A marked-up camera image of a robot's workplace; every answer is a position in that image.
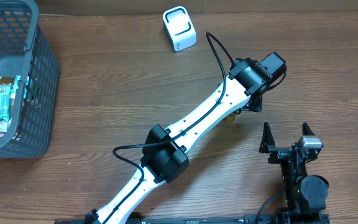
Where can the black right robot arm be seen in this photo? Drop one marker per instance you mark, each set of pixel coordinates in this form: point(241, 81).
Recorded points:
point(305, 195)

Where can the dark grey plastic basket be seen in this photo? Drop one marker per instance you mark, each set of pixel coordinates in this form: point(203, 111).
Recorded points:
point(26, 53)

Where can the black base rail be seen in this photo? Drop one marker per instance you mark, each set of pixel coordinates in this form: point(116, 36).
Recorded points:
point(247, 219)

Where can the yellow oil bottle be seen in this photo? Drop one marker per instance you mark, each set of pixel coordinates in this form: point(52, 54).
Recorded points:
point(230, 118)

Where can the white barcode scanner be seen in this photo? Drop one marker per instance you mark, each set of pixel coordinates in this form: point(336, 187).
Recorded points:
point(179, 28)

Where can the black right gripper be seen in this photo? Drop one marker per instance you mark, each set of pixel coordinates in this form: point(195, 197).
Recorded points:
point(284, 152)

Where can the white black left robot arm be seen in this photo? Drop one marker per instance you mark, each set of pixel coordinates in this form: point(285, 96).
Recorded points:
point(165, 150)

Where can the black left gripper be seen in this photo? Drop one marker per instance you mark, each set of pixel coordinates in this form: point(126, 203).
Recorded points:
point(255, 107)

